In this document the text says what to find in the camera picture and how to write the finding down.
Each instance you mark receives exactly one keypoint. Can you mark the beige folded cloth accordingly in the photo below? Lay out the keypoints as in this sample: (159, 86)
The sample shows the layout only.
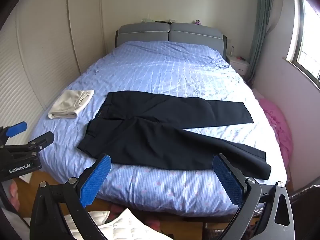
(70, 103)

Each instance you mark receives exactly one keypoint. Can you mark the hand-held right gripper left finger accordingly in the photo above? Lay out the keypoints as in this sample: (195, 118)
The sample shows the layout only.
(96, 180)

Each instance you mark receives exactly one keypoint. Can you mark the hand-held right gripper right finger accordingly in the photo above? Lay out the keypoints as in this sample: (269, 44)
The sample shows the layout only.
(227, 182)

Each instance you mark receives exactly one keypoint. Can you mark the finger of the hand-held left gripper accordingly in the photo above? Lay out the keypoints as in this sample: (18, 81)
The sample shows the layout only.
(41, 140)
(16, 129)

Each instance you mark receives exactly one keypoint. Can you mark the black pants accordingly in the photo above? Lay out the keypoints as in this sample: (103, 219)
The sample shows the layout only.
(150, 140)

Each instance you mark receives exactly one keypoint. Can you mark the grey bed headboard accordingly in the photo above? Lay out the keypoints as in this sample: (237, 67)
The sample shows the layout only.
(155, 33)

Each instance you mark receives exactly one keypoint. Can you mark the small red item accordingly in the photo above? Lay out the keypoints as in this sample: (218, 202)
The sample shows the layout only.
(241, 58)

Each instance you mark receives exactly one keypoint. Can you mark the small clear bottle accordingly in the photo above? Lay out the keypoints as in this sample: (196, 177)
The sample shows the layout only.
(233, 51)

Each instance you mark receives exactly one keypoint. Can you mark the cream wardrobe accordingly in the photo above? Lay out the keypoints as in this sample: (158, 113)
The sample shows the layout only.
(45, 55)

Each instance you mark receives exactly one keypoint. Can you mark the white nightstand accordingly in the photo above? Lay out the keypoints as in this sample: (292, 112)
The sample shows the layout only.
(237, 66)

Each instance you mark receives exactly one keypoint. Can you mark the dark woven basket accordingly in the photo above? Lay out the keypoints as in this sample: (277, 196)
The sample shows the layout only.
(301, 195)

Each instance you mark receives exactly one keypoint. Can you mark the blue striped bed sheet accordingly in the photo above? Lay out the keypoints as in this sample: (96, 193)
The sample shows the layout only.
(162, 67)

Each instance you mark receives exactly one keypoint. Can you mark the window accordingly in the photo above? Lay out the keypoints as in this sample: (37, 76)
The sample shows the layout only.
(308, 42)

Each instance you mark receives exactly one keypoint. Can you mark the pink cloth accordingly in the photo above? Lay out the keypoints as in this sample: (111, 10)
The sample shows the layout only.
(277, 127)

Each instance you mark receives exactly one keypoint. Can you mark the white quilted cloth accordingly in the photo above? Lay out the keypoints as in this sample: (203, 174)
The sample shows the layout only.
(125, 226)

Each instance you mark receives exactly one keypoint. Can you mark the green curtain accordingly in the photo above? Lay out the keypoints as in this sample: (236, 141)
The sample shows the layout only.
(261, 30)

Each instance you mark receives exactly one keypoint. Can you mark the small purple toy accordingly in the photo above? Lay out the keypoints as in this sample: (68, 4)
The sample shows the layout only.
(198, 22)

